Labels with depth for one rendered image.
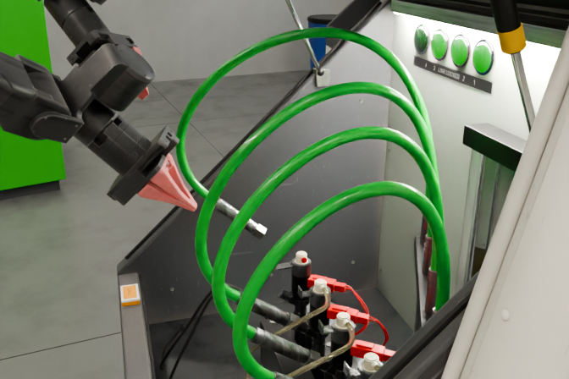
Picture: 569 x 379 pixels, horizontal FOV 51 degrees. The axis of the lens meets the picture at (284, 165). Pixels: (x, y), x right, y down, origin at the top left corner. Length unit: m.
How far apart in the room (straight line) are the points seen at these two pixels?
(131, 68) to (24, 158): 3.42
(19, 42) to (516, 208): 3.64
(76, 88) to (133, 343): 0.43
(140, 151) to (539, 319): 0.49
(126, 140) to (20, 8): 3.22
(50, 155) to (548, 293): 3.83
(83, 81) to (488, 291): 0.49
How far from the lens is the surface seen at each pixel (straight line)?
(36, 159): 4.13
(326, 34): 0.84
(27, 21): 3.96
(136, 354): 0.97
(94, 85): 0.72
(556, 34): 0.76
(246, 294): 0.58
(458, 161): 0.99
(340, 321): 0.74
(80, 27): 0.97
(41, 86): 0.72
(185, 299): 1.23
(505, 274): 0.51
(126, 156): 0.76
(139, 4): 7.25
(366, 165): 1.21
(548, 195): 0.47
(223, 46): 7.54
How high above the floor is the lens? 1.53
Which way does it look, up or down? 20 degrees down
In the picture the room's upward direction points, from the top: straight up
